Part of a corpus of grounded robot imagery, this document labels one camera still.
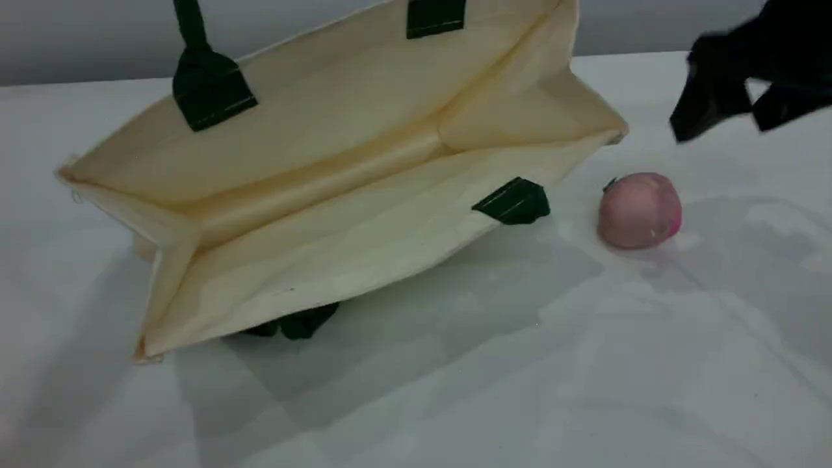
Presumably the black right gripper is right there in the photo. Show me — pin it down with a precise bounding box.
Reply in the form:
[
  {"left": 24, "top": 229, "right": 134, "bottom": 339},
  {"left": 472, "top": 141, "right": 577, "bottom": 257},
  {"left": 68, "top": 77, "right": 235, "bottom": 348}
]
[{"left": 669, "top": 0, "right": 832, "bottom": 144}]

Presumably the pink peach with green leaf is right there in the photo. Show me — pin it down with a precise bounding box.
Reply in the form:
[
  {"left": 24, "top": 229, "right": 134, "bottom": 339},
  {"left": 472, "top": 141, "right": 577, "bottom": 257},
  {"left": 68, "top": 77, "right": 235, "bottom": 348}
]
[{"left": 596, "top": 172, "right": 684, "bottom": 252}]

